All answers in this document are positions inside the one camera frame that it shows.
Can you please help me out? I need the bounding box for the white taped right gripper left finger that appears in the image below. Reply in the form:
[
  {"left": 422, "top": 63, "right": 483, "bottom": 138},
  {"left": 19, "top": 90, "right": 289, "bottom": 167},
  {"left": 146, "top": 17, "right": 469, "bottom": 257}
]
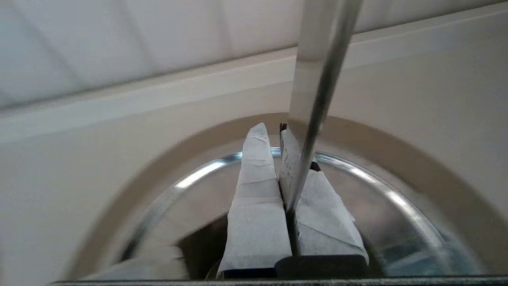
[{"left": 217, "top": 122, "right": 293, "bottom": 278}]

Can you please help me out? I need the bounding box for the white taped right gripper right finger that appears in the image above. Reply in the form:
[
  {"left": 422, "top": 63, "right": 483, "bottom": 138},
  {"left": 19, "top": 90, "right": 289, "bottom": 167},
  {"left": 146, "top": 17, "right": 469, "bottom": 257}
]
[{"left": 278, "top": 123, "right": 369, "bottom": 278}]

